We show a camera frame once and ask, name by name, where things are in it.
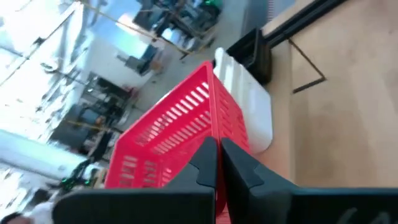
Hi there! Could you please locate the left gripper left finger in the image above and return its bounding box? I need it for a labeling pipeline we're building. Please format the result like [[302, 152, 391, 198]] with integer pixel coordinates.
[[52, 136, 218, 224]]

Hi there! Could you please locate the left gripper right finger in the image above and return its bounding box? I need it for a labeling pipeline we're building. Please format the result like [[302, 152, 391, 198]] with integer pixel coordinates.
[[221, 138, 398, 224]]

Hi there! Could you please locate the red slotted plastic basket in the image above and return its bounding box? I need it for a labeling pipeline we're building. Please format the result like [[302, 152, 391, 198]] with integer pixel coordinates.
[[104, 60, 251, 224]]

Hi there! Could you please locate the black slotted plastic basket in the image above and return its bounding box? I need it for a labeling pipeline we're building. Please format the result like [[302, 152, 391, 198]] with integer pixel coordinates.
[[226, 27, 273, 85]]

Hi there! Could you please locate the person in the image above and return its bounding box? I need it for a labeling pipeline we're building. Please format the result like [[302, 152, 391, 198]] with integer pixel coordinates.
[[0, 200, 55, 224]]

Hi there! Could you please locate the black aluminium table frame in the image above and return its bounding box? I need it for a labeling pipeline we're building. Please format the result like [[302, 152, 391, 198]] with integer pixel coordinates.
[[263, 0, 348, 49]]

